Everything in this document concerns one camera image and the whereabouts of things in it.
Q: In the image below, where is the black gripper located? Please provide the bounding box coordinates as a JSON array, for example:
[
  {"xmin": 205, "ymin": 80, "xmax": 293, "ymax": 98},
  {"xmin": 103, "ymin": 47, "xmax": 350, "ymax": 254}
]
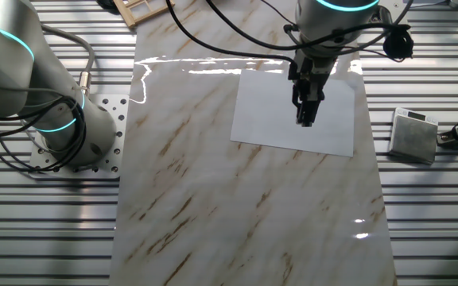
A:
[{"xmin": 287, "ymin": 52, "xmax": 339, "ymax": 128}]

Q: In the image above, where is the white paper sheet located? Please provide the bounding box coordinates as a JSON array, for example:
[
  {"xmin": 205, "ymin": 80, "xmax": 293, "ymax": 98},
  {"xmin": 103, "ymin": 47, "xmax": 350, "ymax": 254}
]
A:
[{"xmin": 230, "ymin": 69, "xmax": 356, "ymax": 158}]

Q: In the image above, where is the silver digital scale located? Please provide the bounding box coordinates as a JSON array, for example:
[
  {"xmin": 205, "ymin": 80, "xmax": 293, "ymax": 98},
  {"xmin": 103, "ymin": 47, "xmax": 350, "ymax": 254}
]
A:
[{"xmin": 387, "ymin": 106, "xmax": 440, "ymax": 166}]

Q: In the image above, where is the marble pattern board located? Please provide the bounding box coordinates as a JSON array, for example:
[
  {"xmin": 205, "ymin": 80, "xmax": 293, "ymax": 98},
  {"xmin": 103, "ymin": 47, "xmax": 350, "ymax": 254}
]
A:
[{"xmin": 108, "ymin": 0, "xmax": 398, "ymax": 286}]

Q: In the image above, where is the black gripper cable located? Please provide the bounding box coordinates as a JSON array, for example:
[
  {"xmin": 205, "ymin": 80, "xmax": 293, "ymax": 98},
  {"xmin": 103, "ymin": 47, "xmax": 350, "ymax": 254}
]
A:
[{"xmin": 165, "ymin": 0, "xmax": 298, "ymax": 68}]

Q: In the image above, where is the small wooden window frame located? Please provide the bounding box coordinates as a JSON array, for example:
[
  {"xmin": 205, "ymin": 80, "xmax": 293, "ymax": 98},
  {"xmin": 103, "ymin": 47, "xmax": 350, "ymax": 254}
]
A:
[{"xmin": 112, "ymin": 0, "xmax": 176, "ymax": 29}]

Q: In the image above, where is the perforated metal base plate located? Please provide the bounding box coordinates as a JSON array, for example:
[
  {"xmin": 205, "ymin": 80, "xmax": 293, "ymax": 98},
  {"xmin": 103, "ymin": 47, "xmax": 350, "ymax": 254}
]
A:
[{"xmin": 29, "ymin": 94, "xmax": 130, "ymax": 180}]

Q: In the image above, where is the grey cable with metal connector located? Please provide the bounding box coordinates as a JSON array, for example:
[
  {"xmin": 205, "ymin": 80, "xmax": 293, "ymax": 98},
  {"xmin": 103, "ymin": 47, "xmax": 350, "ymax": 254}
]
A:
[{"xmin": 40, "ymin": 23, "xmax": 97, "ymax": 99}]

